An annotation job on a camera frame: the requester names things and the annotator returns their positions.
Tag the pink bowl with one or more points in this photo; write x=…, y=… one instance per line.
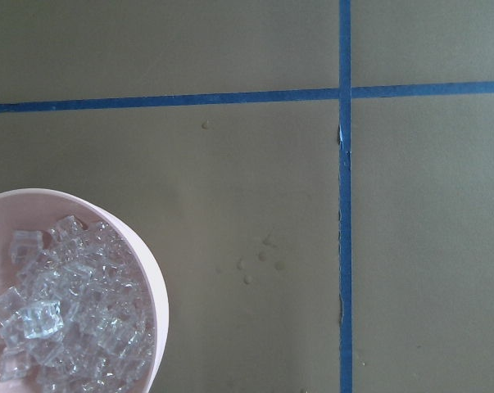
x=38, y=209

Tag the clear ice cubes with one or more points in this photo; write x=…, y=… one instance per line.
x=78, y=317

